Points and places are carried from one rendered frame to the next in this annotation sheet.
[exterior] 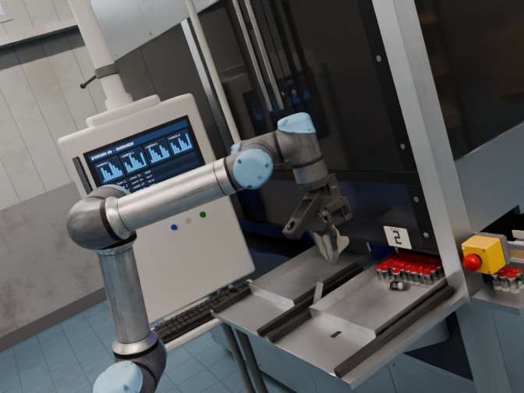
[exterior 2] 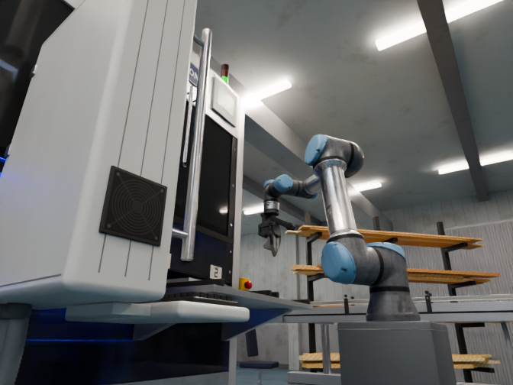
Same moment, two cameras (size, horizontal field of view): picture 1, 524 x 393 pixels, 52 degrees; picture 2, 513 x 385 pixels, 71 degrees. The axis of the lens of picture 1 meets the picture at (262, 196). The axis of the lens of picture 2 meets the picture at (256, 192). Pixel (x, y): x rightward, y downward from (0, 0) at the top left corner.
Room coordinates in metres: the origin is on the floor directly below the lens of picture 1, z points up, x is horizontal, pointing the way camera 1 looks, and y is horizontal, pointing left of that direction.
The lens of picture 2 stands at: (2.07, 1.22, 0.74)
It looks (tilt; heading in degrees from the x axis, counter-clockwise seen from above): 22 degrees up; 240
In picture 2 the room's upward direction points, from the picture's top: 1 degrees clockwise
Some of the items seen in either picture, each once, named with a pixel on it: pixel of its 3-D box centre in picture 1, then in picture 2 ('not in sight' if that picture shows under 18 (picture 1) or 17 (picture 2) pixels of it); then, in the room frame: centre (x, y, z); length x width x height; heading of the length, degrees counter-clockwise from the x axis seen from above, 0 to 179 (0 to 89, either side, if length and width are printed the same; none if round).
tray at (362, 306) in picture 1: (386, 292); not in sight; (1.35, -0.23, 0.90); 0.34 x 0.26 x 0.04; 119
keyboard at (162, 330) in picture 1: (207, 309); (159, 303); (1.82, 0.32, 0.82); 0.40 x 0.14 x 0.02; 111
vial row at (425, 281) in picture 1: (406, 274); not in sight; (1.39, -0.31, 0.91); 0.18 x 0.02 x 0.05; 29
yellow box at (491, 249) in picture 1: (485, 253); (240, 285); (1.18, -0.46, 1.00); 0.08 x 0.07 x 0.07; 118
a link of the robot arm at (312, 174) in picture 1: (309, 171); (271, 208); (1.21, -0.12, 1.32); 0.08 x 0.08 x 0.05
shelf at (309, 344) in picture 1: (331, 300); (220, 302); (1.46, -0.09, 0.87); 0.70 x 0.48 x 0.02; 28
